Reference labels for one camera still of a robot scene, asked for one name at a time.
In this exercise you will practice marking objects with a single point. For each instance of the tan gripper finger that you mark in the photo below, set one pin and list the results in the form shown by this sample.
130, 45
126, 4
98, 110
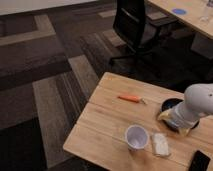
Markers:
184, 131
165, 115

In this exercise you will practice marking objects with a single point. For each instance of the wooden background desk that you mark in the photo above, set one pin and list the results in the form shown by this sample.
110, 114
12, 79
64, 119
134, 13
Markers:
192, 17

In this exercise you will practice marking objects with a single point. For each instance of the blue round coaster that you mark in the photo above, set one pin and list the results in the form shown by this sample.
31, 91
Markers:
179, 11

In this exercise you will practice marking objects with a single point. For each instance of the black office chair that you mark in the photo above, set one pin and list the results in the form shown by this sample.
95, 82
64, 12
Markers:
129, 24

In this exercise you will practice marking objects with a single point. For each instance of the white eraser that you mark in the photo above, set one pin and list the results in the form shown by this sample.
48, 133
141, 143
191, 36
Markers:
160, 145

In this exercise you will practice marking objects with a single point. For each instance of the clear plastic cup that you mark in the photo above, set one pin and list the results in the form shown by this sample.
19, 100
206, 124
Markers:
136, 137

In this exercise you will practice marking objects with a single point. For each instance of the black phone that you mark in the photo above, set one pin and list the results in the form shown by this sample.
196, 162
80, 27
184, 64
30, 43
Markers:
199, 162

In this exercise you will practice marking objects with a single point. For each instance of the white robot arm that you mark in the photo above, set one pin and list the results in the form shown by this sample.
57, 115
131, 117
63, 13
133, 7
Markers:
197, 104

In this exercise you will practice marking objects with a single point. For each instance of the dark blue bowl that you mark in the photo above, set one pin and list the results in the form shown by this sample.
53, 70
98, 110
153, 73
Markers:
169, 104

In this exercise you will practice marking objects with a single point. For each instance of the clear drinking glass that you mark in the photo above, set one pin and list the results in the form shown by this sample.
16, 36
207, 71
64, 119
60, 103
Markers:
207, 11

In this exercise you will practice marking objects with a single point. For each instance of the orange carrot toy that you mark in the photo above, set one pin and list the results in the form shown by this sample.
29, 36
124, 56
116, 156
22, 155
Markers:
132, 98

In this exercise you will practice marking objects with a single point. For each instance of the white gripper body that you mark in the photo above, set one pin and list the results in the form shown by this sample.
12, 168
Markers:
182, 116

